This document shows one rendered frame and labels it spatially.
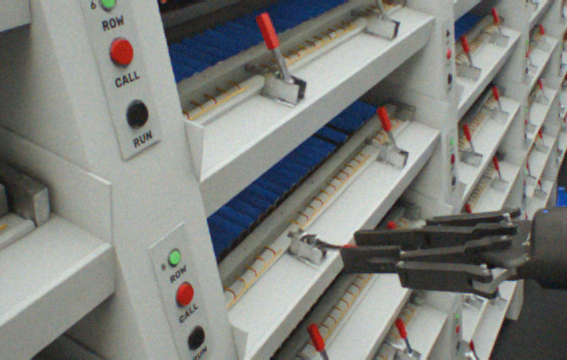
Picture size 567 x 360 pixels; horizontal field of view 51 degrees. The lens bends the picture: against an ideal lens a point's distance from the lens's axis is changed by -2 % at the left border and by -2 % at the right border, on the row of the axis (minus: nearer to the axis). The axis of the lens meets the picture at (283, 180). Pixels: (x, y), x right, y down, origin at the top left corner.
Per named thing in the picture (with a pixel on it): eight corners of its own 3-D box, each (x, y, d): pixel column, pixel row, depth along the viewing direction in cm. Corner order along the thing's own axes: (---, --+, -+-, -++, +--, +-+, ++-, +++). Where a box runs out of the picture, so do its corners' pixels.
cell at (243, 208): (221, 200, 76) (265, 221, 74) (213, 207, 75) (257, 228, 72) (222, 189, 75) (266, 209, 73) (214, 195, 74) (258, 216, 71)
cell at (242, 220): (212, 208, 74) (256, 229, 72) (203, 215, 73) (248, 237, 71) (213, 196, 73) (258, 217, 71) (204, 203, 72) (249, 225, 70)
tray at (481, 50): (516, 48, 156) (534, -4, 148) (449, 132, 110) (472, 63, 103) (443, 25, 163) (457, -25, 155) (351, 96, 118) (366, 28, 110)
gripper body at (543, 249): (584, 311, 50) (477, 307, 56) (595, 258, 57) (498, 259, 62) (571, 234, 48) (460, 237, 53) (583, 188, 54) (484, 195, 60)
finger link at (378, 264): (419, 268, 60) (409, 284, 58) (374, 267, 63) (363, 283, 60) (416, 255, 59) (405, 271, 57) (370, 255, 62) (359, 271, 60)
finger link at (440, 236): (512, 228, 55) (518, 221, 56) (409, 223, 63) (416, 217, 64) (520, 265, 57) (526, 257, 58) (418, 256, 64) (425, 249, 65)
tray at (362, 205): (434, 152, 103) (449, 103, 98) (237, 398, 58) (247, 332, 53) (331, 112, 110) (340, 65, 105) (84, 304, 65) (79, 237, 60)
